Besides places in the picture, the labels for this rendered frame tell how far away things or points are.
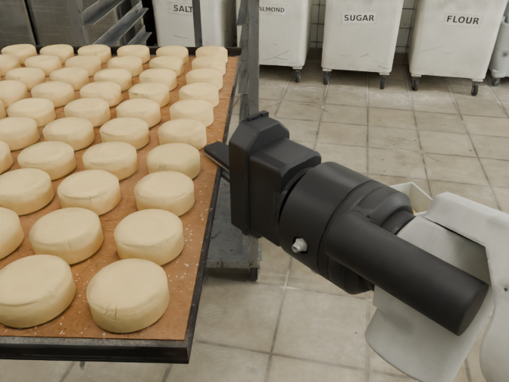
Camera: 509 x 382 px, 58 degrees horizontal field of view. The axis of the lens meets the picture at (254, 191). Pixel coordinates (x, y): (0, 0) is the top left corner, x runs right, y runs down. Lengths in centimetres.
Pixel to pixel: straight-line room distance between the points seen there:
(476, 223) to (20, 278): 28
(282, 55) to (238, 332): 242
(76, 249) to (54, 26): 356
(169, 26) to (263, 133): 336
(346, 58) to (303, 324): 233
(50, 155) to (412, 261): 33
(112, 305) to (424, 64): 339
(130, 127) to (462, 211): 33
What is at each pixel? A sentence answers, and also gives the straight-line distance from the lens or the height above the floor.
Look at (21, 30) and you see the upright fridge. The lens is 405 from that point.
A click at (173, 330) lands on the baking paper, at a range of 30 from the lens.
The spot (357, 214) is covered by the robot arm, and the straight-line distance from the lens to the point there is 32.
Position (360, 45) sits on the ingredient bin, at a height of 31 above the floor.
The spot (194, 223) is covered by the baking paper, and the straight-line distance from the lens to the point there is 38.
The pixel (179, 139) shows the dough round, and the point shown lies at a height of 102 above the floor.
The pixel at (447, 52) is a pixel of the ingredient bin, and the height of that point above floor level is 30.
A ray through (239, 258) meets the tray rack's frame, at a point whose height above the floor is 15.
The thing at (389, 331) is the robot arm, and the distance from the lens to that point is 33.
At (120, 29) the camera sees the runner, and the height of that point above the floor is 86.
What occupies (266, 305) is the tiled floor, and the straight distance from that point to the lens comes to 168.
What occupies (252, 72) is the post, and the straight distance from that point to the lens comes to 127.
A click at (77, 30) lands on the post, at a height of 93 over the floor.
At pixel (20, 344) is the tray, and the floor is 101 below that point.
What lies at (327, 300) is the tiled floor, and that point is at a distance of 171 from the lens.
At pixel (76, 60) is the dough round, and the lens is 75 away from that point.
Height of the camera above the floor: 123
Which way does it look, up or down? 33 degrees down
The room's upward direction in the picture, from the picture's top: straight up
